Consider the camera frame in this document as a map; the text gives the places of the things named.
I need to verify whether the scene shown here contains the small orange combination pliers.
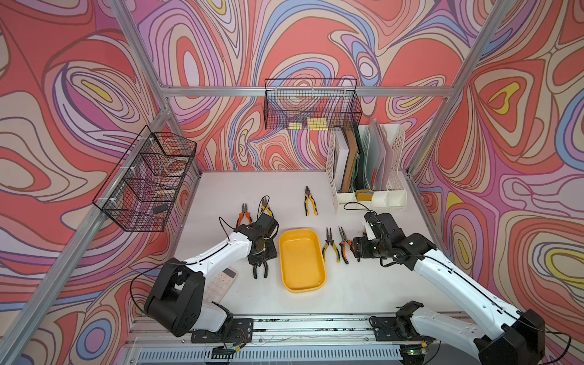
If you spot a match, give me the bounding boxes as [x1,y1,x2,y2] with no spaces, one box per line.
[236,203,252,227]

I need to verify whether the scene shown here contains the black wire basket left wall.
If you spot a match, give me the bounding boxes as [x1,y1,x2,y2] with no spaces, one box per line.
[93,126,197,232]

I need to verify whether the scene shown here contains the black wire basket back wall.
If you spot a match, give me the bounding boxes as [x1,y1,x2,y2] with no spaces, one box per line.
[263,76,363,131]

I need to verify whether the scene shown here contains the yellow handled slim pliers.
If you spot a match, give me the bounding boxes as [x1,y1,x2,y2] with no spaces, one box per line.
[259,196,274,217]

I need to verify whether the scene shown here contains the black wire basket wall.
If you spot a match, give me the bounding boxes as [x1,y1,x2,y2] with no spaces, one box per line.
[263,76,363,131]
[93,126,197,232]

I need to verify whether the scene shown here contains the yellow black combination pliers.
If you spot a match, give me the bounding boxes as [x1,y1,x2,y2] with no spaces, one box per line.
[304,186,319,216]

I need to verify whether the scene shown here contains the yellow plastic storage box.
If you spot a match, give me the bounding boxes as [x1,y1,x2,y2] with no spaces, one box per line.
[278,228,327,294]

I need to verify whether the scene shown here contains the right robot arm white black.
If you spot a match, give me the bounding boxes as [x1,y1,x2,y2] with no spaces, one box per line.
[351,205,550,364]

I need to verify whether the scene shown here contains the yellow needle nose pliers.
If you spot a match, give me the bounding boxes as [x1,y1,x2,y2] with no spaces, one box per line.
[322,228,341,263]

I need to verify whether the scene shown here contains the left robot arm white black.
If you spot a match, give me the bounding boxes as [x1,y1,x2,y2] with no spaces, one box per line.
[141,214,279,343]

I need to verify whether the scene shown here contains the orange long nose pliers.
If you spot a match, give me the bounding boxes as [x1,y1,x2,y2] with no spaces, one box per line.
[339,226,351,265]

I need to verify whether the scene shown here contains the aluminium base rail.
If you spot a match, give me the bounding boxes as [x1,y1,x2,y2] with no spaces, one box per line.
[124,310,484,364]

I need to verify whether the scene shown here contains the white file organizer rack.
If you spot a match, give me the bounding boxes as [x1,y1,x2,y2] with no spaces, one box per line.
[326,121,408,213]

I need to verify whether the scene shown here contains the yellow sticky notes block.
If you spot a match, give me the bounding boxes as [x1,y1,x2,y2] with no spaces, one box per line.
[307,117,329,131]

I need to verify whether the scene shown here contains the pink white calculator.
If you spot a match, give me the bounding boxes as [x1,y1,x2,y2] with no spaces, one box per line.
[203,268,238,304]

